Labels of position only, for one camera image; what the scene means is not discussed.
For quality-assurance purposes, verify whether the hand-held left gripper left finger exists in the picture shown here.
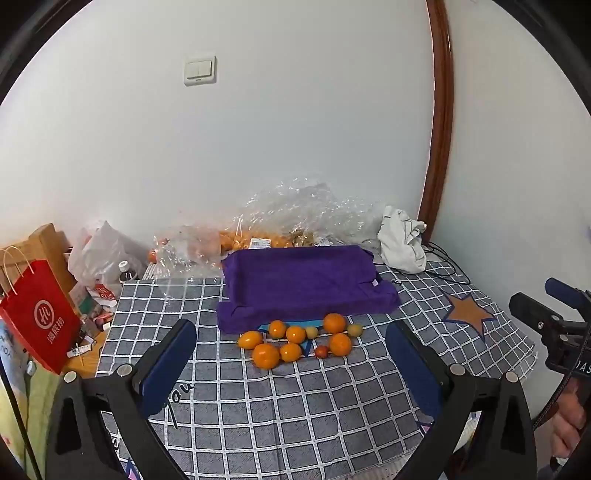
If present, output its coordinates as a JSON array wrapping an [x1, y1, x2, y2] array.
[[45, 318, 198, 480]]

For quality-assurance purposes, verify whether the red paper bag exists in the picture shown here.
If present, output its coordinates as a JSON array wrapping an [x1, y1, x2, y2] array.
[[0, 246, 83, 376]]

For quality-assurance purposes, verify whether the white crumpled cloth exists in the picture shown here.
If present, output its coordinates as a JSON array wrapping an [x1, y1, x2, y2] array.
[[378, 205, 428, 274]]

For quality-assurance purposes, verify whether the purple towel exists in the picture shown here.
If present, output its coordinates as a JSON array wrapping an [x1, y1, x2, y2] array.
[[217, 244, 402, 334]]

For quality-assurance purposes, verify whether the white light switch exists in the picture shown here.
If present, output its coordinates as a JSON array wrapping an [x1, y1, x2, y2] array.
[[184, 56, 218, 87]]

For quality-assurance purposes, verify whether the black cable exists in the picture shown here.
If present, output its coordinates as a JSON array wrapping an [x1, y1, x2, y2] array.
[[416, 237, 472, 285]]

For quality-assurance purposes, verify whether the brown wooden door frame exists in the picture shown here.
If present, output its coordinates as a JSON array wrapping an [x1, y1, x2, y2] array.
[[418, 0, 455, 232]]

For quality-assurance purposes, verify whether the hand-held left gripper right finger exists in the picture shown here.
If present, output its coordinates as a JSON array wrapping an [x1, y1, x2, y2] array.
[[385, 318, 539, 480]]

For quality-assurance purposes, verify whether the pale green printed cloth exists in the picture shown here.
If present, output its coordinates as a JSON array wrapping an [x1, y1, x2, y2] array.
[[0, 318, 61, 480]]

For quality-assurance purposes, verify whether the person's right hand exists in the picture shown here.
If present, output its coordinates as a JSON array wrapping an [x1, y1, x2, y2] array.
[[549, 386, 588, 461]]

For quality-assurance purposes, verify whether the red and white packet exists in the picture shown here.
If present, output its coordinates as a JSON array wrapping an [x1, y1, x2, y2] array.
[[90, 281, 117, 308]]

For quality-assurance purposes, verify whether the large oval orange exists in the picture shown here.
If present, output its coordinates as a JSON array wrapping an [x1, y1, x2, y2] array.
[[252, 343, 281, 369]]

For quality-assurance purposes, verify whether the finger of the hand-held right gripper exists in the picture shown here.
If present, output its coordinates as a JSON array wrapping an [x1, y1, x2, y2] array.
[[509, 292, 563, 339], [545, 277, 591, 315]]

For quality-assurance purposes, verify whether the grey checked cloth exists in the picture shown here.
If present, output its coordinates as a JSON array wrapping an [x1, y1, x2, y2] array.
[[95, 251, 539, 480]]

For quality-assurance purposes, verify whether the large crumpled clear plastic bag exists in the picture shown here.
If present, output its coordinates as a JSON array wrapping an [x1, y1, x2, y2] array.
[[240, 174, 386, 250]]

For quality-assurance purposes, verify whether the brown cardboard box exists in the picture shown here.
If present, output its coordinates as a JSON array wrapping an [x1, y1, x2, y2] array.
[[14, 223, 77, 296]]

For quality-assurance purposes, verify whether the clear bag of oranges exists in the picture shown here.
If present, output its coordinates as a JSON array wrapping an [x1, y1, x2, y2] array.
[[217, 228, 296, 253]]

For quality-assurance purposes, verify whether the white plastic bag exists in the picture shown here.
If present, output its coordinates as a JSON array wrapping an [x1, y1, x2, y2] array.
[[68, 220, 148, 305]]

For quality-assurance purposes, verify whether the flat clear plastic bag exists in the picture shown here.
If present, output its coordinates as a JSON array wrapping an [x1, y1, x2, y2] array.
[[151, 224, 228, 306]]

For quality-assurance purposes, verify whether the wooden side table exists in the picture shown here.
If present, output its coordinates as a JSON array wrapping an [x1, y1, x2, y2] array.
[[60, 323, 112, 380]]

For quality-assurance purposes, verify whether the clear bag of brown fruits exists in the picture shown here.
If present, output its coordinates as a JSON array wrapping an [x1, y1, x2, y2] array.
[[286, 227, 335, 248]]

